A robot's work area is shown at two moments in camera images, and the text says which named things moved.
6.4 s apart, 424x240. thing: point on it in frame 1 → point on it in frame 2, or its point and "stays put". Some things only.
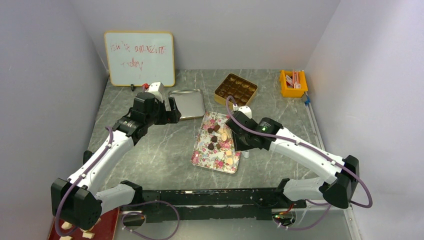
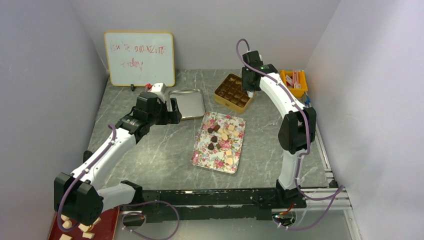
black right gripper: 239,139 → 248,85
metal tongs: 246,153 → 250,94
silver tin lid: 189,102 stays put
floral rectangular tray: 214,147 stays put
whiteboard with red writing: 136,58 stays put
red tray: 105,229 stays put
